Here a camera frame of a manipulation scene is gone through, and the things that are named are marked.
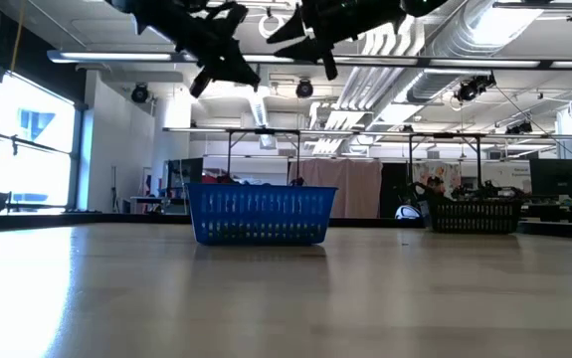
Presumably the silver ribbed air duct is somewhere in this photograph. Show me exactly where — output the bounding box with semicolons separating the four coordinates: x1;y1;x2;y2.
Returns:
404;0;545;105

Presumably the person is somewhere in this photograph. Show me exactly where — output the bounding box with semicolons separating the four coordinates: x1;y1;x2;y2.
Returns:
413;175;449;203

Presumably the white air duct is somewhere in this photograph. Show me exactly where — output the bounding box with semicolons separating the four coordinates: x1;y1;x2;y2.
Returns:
233;82;272;128

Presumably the beige curtain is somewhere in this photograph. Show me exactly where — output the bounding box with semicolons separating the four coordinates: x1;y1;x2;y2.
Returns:
287;158;384;220

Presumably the round black ceiling spotlight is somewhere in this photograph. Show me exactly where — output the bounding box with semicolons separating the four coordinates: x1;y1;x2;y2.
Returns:
294;78;315;99
130;83;150;104

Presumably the large bright window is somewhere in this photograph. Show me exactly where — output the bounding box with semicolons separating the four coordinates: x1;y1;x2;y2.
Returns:
0;72;84;210

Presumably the black stage light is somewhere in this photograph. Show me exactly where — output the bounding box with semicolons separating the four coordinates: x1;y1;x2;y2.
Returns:
503;120;535;136
454;73;498;104

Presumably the black metal table stand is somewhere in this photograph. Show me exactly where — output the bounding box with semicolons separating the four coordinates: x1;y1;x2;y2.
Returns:
225;127;302;188
407;131;483;201

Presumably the blue plastic basket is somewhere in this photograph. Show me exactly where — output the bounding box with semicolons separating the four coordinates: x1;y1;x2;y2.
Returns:
185;182;338;247

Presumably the white cable coil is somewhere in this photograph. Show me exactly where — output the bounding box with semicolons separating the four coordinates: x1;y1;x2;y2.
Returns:
258;13;286;42

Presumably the colourful poster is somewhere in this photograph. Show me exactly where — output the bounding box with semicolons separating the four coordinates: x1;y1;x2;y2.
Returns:
412;163;461;199

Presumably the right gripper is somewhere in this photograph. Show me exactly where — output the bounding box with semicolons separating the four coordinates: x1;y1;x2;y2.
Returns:
265;0;407;65

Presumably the dark computer monitor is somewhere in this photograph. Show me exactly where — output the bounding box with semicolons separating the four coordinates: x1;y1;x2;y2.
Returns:
528;157;572;210

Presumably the black aluminium table frame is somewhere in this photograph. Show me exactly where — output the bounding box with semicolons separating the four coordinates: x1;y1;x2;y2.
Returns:
0;211;572;244

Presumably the long ceiling light bar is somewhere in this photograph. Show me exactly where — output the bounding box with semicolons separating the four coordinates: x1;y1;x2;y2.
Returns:
46;49;572;71

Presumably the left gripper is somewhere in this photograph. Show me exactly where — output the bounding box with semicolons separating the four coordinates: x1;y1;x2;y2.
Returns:
133;0;263;99

